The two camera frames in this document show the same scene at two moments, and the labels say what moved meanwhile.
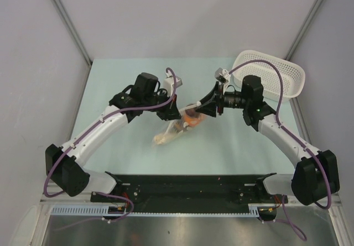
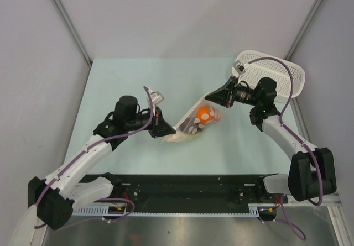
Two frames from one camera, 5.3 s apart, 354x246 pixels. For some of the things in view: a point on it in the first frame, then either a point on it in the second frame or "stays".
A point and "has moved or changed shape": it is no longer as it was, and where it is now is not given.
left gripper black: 170,111 -> 160,127
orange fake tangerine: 196,121 has moved or changed shape
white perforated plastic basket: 293,76 stays
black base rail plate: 188,193 stays
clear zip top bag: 189,118 has moved or changed shape
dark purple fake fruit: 178,125 -> 194,129
